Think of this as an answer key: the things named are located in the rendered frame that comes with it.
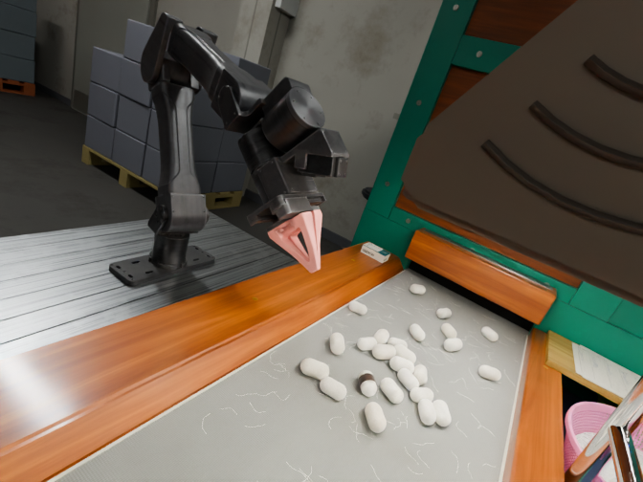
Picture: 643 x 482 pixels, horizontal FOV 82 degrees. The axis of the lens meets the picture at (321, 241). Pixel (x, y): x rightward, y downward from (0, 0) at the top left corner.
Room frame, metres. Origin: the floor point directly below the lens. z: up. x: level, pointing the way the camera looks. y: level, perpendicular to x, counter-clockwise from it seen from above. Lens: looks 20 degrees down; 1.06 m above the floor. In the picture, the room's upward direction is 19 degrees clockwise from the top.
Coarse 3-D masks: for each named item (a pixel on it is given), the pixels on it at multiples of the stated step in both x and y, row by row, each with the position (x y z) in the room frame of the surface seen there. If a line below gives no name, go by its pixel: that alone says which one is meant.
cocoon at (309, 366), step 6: (306, 360) 0.38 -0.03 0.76; (312, 360) 0.39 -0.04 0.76; (300, 366) 0.38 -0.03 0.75; (306, 366) 0.38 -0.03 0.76; (312, 366) 0.38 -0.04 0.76; (318, 366) 0.38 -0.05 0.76; (324, 366) 0.38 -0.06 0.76; (306, 372) 0.37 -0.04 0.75; (312, 372) 0.37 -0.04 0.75; (318, 372) 0.37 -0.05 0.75; (324, 372) 0.38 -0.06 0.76; (318, 378) 0.37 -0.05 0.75
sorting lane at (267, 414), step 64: (320, 320) 0.51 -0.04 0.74; (384, 320) 0.58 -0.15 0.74; (448, 320) 0.67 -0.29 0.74; (256, 384) 0.34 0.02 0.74; (448, 384) 0.46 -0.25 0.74; (512, 384) 0.52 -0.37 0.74; (128, 448) 0.22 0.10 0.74; (192, 448) 0.24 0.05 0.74; (256, 448) 0.26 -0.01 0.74; (320, 448) 0.28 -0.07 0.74; (384, 448) 0.31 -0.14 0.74; (448, 448) 0.34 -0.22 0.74
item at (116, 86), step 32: (128, 32) 2.68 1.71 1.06; (96, 64) 2.81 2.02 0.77; (128, 64) 2.66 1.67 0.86; (256, 64) 2.90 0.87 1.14; (96, 96) 2.80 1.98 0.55; (128, 96) 2.64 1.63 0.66; (96, 128) 2.78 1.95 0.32; (128, 128) 2.63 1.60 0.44; (192, 128) 2.46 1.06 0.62; (224, 128) 2.75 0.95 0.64; (96, 160) 2.86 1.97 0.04; (128, 160) 2.61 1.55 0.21; (160, 160) 2.47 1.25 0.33; (224, 160) 2.80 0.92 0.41; (224, 192) 2.85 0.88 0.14
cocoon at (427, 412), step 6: (420, 402) 0.39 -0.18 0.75; (426, 402) 0.38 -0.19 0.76; (420, 408) 0.38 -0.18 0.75; (426, 408) 0.37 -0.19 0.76; (432, 408) 0.37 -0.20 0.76; (420, 414) 0.37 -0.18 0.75; (426, 414) 0.36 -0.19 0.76; (432, 414) 0.37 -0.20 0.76; (426, 420) 0.36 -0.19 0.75; (432, 420) 0.36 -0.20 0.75
